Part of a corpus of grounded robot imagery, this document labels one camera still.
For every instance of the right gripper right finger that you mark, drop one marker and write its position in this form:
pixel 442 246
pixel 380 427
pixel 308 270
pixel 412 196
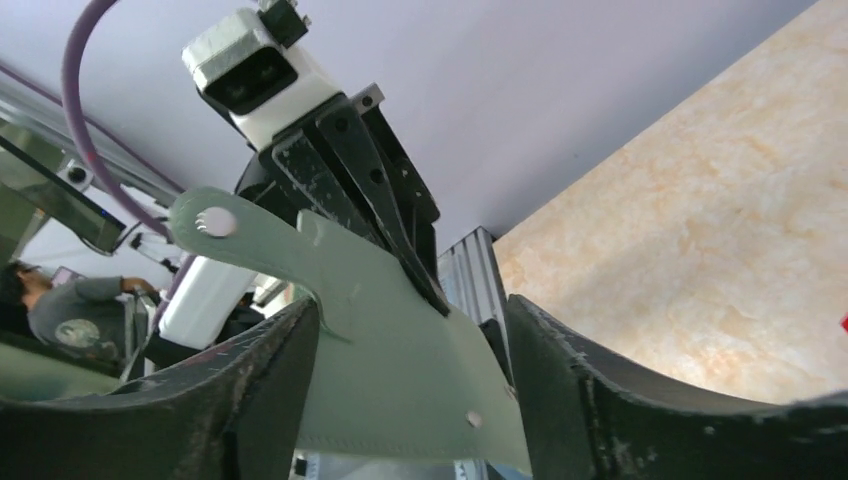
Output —
pixel 591 413

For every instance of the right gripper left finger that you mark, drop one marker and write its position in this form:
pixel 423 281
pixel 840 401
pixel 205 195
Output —
pixel 230 412

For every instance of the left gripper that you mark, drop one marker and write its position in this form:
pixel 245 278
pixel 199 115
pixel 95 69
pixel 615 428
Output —
pixel 344 162

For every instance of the sage green card holder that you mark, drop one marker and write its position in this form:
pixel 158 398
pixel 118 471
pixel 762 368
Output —
pixel 393 377

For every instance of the person in grey shirt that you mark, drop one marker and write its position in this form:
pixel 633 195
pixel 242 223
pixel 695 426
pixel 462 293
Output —
pixel 83 318

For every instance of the black monitor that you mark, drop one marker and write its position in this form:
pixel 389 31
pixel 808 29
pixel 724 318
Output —
pixel 55 182

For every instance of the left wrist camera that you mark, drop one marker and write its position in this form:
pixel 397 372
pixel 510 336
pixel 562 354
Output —
pixel 252 70

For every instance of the aluminium frame rail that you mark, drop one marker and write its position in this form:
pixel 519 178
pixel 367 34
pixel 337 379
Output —
pixel 469 275

